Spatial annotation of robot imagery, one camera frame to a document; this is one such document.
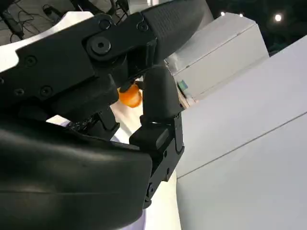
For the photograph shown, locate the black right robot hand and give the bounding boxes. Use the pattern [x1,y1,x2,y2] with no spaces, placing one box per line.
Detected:
[0,0,212,230]

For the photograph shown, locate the orange white toy bread roll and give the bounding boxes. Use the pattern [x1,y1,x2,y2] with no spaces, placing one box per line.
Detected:
[117,80,142,109]

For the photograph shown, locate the grey partition panel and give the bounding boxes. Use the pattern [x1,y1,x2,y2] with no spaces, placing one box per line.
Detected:
[176,111,307,230]
[176,35,307,179]

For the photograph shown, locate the white machine cabinet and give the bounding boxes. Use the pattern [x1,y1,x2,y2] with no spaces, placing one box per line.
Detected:
[165,11,271,103]

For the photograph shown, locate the black background cables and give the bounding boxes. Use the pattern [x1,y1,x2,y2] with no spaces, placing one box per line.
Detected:
[0,0,130,41]

